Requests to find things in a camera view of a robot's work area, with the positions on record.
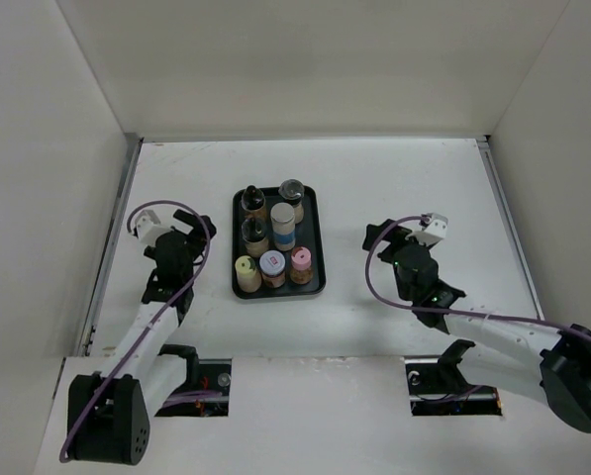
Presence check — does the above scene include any clear dome lid spice bottle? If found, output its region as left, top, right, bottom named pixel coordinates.
left=278, top=179, right=305, bottom=224

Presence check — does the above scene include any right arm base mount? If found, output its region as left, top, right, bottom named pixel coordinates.
left=405, top=356, right=502, bottom=417

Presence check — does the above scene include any right metal table rail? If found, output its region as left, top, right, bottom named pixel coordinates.
left=476, top=136, right=544, bottom=320

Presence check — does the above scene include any pink lid spice bottle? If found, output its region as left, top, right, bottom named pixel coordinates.
left=289, top=246, right=313, bottom=285

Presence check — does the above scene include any grey lid red label jar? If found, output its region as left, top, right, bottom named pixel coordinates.
left=259, top=250, right=286, bottom=288

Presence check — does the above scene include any black cap sauce bottle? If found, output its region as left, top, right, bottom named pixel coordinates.
left=241, top=217, right=269, bottom=258
left=241, top=185, right=268, bottom=222

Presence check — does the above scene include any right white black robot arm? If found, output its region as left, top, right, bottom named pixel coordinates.
left=362, top=214, right=591, bottom=433

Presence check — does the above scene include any left metal table rail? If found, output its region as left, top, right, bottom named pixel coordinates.
left=74, top=133, right=143, bottom=356

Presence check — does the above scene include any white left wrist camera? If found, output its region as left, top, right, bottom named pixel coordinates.
left=134, top=209, right=166, bottom=246

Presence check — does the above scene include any black rectangular plastic tray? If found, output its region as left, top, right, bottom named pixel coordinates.
left=232, top=186, right=327, bottom=301

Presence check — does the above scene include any white lid blue band bottle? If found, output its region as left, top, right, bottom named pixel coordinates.
left=270, top=203, right=296, bottom=251

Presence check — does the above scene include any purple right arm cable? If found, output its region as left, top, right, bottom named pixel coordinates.
left=363, top=214, right=591, bottom=355

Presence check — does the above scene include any yellow lid spice bottle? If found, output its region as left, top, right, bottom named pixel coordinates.
left=235, top=255, right=262, bottom=293

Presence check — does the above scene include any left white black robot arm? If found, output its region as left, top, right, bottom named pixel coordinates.
left=58, top=202, right=216, bottom=466

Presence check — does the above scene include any metal table rail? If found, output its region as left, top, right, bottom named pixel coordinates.
left=476, top=136, right=544, bottom=320
left=74, top=133, right=143, bottom=356

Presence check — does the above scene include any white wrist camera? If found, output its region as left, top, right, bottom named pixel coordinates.
left=417, top=213, right=448, bottom=246
left=134, top=209, right=166, bottom=246

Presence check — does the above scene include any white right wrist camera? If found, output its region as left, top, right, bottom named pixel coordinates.
left=417, top=213, right=448, bottom=246

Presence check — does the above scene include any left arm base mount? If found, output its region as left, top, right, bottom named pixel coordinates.
left=155, top=359, right=233, bottom=418

